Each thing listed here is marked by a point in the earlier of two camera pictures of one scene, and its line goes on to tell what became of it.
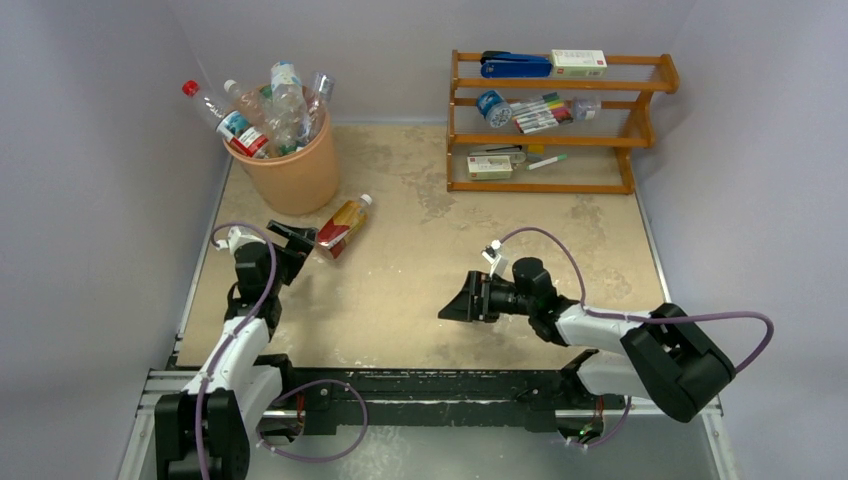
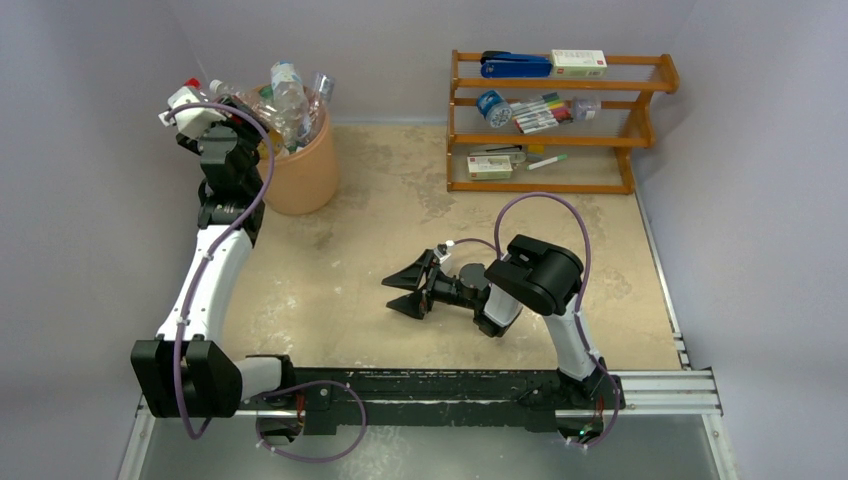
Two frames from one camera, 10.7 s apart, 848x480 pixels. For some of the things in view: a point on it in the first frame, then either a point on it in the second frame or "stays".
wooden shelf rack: [540, 123] stays
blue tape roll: [494, 109] stays
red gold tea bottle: [337, 233] -> [277, 144]
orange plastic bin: [302, 181] stays
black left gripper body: [277, 279] -> [251, 136]
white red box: [578, 63] stays
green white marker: [560, 157] stays
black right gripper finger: [472, 302] -> [414, 304]
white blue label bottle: [288, 111] stays
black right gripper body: [477, 297] -> [428, 285]
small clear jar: [585, 107] stays
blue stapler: [505, 64] stays
